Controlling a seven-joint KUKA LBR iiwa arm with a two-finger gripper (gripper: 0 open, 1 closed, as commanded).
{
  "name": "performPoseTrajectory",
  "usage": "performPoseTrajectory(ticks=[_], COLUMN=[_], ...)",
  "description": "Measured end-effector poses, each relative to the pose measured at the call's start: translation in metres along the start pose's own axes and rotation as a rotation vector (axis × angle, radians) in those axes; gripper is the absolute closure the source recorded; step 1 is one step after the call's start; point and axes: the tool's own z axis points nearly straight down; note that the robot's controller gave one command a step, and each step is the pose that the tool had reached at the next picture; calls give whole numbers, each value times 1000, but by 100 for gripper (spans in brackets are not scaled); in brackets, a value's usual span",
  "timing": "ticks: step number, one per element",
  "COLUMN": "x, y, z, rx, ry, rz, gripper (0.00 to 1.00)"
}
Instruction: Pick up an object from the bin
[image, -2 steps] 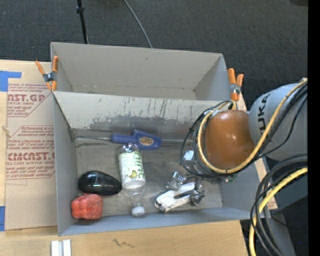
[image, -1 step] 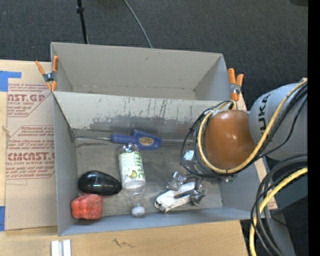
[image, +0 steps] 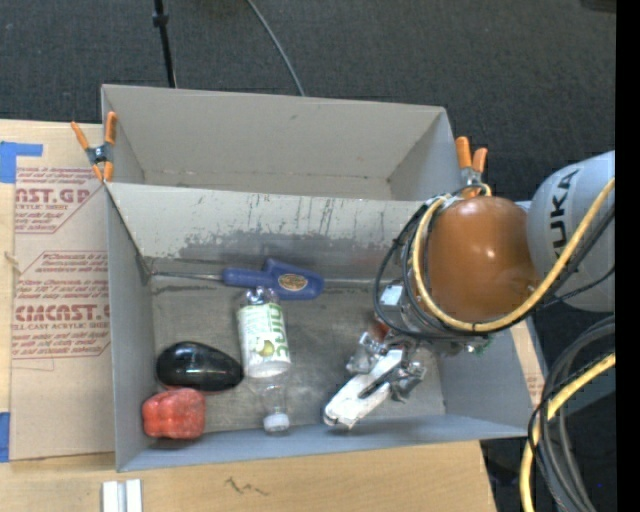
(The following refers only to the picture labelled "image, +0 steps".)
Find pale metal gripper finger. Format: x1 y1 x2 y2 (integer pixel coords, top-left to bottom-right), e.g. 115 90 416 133
323 332 405 425
335 361 428 430

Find grey metal bin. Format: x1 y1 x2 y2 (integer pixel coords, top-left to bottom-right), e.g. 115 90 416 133
99 83 539 474

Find clear plastic bottle, green label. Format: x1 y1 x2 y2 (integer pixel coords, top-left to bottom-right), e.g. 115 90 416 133
235 286 293 434

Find black glossy oval object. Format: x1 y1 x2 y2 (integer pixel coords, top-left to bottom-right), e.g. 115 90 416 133
155 341 245 393

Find red toy pepper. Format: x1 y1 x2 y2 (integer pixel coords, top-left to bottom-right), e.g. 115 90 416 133
141 388 207 441

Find brown cardboard board, red print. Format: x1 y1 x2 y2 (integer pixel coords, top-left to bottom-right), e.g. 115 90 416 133
0 118 547 464

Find blue handled tool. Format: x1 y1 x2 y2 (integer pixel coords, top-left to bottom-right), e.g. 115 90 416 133
149 257 326 302

